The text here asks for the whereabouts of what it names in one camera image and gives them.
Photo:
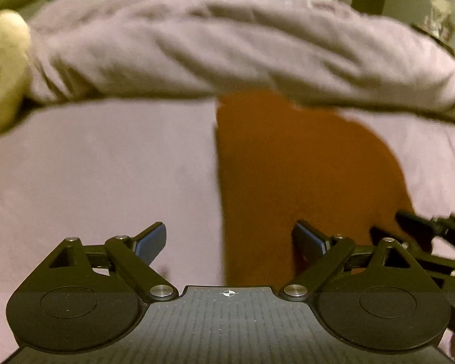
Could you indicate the lilac duvet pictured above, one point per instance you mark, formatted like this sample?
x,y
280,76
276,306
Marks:
x,y
220,45

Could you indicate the brown sweater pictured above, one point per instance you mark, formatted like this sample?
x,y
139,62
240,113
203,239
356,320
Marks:
x,y
295,167

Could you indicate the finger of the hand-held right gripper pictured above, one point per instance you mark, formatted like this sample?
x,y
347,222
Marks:
x,y
415,223

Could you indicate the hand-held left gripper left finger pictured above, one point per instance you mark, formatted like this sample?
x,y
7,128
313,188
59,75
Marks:
x,y
151,244

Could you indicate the cream plush toy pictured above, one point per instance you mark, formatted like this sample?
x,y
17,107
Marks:
x,y
3,68

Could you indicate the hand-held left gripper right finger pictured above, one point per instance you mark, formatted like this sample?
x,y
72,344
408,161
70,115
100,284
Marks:
x,y
307,244

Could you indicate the pale ornament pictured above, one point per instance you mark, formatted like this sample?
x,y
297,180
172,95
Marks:
x,y
438,17

